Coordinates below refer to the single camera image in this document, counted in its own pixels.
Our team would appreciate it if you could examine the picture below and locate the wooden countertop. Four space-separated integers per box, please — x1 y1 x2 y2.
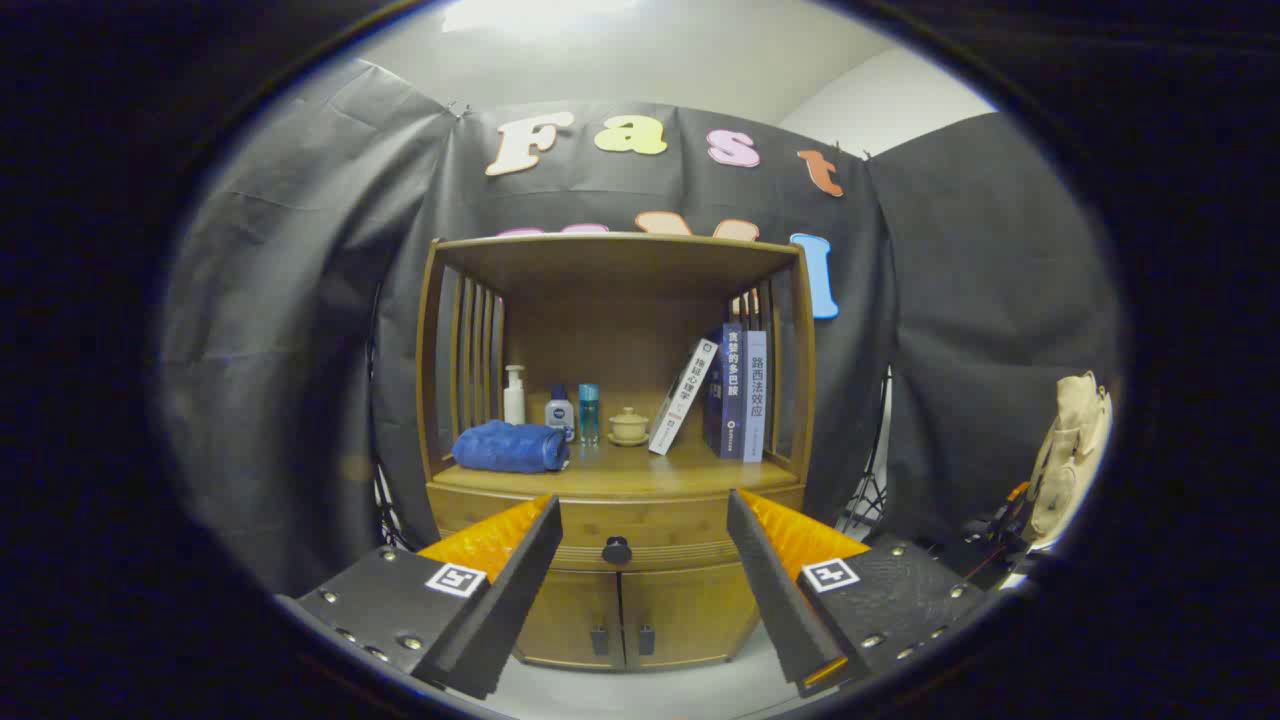
432 440 801 498

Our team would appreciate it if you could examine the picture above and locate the white book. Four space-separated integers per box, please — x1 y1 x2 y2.
648 337 719 457

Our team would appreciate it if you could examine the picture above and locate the beige bag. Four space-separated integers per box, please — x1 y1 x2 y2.
1025 372 1113 551

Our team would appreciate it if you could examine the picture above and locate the black tripod stand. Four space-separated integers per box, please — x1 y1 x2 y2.
835 365 893 541
372 460 411 551

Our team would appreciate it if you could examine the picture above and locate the wooden cabinet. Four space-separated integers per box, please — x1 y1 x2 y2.
415 232 816 673

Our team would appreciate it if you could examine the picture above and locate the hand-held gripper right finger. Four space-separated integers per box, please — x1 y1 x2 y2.
726 488 1001 699

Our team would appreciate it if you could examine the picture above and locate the folded blue towel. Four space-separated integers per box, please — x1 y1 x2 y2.
452 420 571 474

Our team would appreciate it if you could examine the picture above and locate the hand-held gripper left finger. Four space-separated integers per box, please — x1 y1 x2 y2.
275 493 564 701

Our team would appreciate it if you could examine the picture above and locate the wooden cabinet door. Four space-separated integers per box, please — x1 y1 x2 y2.
515 570 623 669
620 565 766 666

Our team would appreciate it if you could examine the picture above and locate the dark blue book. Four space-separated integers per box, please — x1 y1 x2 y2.
703 322 746 460

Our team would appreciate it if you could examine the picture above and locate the pale blue book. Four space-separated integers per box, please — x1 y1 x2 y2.
742 330 769 464

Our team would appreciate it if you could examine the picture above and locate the wooden drawer with black knob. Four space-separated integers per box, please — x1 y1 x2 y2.
428 484 807 573

